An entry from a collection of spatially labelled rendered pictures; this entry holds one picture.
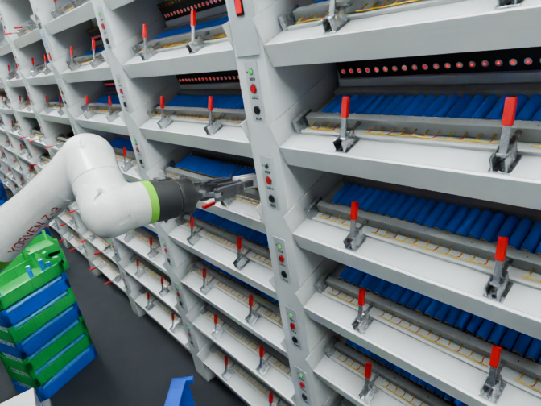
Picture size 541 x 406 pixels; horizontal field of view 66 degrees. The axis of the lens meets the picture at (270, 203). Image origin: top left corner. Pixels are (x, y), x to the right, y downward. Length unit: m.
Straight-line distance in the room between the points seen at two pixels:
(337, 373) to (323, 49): 0.76
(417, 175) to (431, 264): 0.17
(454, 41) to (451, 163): 0.16
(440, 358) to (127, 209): 0.65
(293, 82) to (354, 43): 0.23
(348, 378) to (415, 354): 0.27
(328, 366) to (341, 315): 0.21
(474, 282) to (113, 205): 0.64
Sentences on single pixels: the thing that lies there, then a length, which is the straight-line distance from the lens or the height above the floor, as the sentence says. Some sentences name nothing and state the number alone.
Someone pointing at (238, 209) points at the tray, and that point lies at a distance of 1.10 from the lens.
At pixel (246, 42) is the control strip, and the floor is 1.30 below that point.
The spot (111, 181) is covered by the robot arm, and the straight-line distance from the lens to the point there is 0.87.
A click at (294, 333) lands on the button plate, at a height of 0.60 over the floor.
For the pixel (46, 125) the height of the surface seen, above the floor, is 1.03.
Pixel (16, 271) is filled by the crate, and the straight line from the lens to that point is 2.22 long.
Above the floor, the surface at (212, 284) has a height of 0.53.
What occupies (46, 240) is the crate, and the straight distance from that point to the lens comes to 3.54.
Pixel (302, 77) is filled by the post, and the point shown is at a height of 1.22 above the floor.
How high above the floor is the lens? 1.31
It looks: 22 degrees down
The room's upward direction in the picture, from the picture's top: 9 degrees counter-clockwise
